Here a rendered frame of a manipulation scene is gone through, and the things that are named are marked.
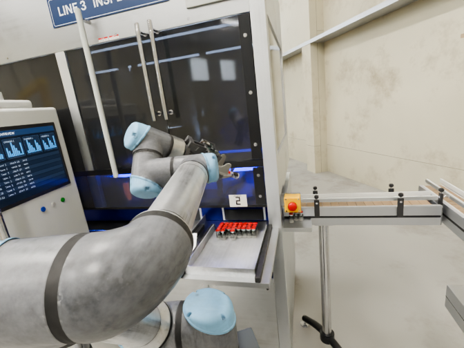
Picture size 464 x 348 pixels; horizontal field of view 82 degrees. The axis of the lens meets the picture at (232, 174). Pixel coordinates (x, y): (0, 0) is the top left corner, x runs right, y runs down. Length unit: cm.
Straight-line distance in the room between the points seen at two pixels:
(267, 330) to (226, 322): 99
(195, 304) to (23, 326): 42
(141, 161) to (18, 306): 43
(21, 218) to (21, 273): 105
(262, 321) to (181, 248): 131
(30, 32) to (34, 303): 153
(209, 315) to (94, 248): 40
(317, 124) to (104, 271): 511
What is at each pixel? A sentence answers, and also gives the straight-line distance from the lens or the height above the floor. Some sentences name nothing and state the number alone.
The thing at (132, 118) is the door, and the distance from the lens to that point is 140.
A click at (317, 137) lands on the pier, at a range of 533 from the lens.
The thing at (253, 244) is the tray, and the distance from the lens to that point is 116.
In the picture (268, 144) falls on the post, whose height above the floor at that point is 128.
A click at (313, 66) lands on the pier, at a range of 527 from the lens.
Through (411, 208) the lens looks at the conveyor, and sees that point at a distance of 144.
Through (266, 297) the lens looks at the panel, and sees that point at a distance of 152.
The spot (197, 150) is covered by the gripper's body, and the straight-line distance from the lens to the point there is 79.
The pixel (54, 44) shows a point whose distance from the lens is 165.
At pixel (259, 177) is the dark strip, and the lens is 121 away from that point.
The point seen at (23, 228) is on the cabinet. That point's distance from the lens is 140.
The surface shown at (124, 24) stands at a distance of 141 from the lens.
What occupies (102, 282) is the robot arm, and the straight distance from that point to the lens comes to 30.
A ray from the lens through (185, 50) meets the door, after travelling 127.
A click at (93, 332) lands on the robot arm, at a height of 126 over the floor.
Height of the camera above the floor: 146
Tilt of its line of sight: 14 degrees down
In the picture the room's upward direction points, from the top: 7 degrees counter-clockwise
